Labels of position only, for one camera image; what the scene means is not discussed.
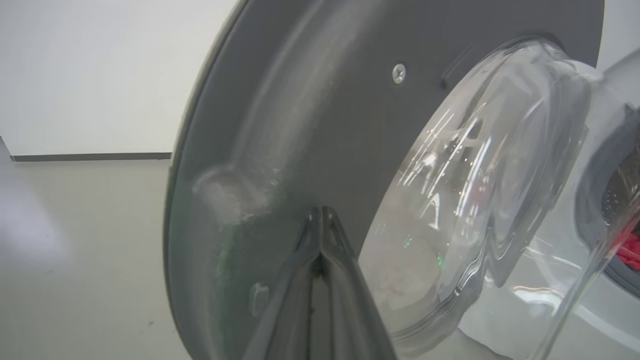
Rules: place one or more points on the round dark washing machine door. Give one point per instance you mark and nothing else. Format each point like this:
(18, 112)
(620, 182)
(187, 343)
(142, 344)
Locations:
(325, 125)

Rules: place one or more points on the stainless steel washing machine drum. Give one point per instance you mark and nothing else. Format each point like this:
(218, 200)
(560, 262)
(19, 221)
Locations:
(620, 195)

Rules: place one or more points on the red and white clothes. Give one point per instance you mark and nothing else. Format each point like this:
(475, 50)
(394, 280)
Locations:
(630, 250)

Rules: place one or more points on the white washing machine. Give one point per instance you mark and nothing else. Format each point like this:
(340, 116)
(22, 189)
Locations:
(575, 325)

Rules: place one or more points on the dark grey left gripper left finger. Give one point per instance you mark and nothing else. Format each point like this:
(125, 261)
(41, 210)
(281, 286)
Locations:
(287, 310)

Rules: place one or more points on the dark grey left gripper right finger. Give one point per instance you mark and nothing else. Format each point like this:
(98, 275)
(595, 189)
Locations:
(345, 310)

